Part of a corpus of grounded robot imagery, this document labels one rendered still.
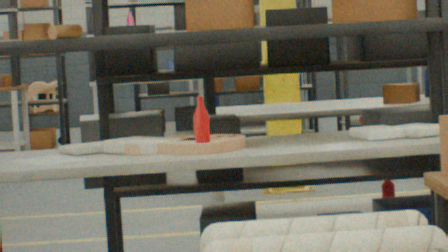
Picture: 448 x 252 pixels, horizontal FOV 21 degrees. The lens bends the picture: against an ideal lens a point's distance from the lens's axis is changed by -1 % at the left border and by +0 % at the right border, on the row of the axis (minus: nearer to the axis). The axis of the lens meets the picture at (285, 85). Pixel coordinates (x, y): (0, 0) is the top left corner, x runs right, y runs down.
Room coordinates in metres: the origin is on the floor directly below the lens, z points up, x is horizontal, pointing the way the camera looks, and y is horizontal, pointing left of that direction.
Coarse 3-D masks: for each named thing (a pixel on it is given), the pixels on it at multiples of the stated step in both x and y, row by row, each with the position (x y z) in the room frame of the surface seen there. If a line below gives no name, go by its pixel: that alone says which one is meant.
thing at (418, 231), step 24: (216, 240) 0.95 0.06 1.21; (240, 240) 0.94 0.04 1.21; (264, 240) 0.94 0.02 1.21; (288, 240) 0.94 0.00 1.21; (312, 240) 0.94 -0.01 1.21; (336, 240) 0.94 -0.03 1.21; (360, 240) 0.94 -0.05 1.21; (384, 240) 0.94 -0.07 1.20; (408, 240) 0.94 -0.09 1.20; (432, 240) 0.94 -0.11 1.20
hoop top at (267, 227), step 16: (224, 224) 1.02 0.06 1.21; (240, 224) 1.02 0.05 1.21; (256, 224) 1.02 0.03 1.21; (272, 224) 1.02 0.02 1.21; (288, 224) 1.02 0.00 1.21; (304, 224) 1.02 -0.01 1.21; (320, 224) 1.02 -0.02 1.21; (336, 224) 1.02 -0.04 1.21; (352, 224) 1.02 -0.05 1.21; (368, 224) 1.02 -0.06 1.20; (384, 224) 1.02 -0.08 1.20; (400, 224) 1.03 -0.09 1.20; (416, 224) 1.03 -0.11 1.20; (208, 240) 1.02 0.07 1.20
